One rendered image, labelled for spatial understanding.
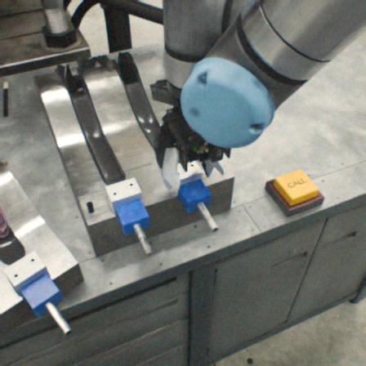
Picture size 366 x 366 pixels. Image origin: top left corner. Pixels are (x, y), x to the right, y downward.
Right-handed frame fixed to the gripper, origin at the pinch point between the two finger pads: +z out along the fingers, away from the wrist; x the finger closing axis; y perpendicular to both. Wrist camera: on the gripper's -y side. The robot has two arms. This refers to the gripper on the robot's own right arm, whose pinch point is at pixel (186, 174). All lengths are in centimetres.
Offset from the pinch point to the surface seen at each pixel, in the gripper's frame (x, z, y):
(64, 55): -7, 13, -69
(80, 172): -15.9, 2.3, -10.0
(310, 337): 43, 91, 7
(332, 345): 48, 91, 12
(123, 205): -11.6, 0.6, 1.6
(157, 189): -5.2, 2.0, -0.5
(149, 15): 15, 1, -58
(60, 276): -23.9, 6.0, 6.5
